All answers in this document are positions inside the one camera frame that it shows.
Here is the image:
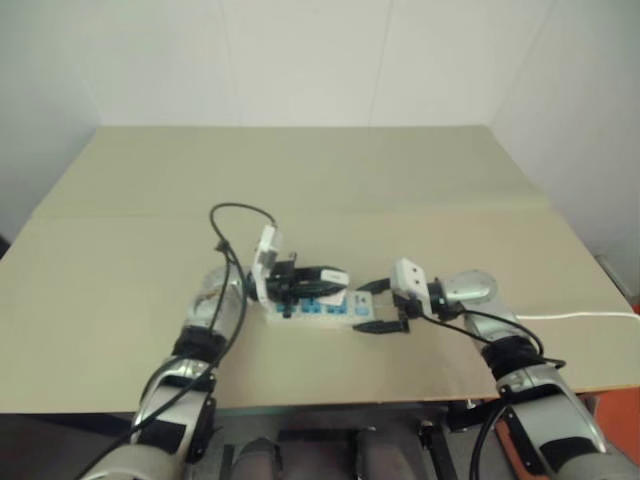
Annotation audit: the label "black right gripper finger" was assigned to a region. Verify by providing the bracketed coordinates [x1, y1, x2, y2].
[356, 276, 395, 296]
[351, 319, 402, 336]

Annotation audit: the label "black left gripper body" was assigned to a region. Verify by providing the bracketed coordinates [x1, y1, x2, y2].
[267, 252, 304, 321]

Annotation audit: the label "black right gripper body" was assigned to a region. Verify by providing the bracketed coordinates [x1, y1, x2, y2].
[392, 293, 423, 335]

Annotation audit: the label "white charger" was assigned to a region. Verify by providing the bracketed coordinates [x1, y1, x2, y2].
[319, 268, 351, 306]

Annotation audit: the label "white power strip blue sockets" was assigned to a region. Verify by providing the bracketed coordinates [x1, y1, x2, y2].
[264, 287, 379, 327]

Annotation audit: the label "beige cardboard table cover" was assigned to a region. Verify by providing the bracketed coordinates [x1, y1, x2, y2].
[0, 124, 640, 416]

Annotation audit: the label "dark rounded shape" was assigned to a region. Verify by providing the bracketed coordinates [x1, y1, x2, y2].
[233, 436, 282, 480]

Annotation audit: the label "orange panel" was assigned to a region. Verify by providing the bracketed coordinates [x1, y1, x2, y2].
[574, 382, 640, 480]

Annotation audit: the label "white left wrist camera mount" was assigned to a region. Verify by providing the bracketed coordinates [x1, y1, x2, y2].
[248, 224, 289, 308]

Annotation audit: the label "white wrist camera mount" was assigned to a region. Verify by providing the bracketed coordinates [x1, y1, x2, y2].
[389, 257, 433, 318]
[248, 224, 289, 308]

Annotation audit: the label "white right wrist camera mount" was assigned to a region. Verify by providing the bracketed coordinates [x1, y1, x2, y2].
[389, 257, 433, 318]

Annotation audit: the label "black table frame bracket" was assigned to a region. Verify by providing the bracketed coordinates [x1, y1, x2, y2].
[417, 392, 501, 480]

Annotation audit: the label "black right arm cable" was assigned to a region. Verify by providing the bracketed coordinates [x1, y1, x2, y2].
[422, 305, 569, 480]

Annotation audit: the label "white power strip cable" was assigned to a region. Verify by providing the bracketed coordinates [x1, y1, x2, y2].
[514, 310, 640, 323]

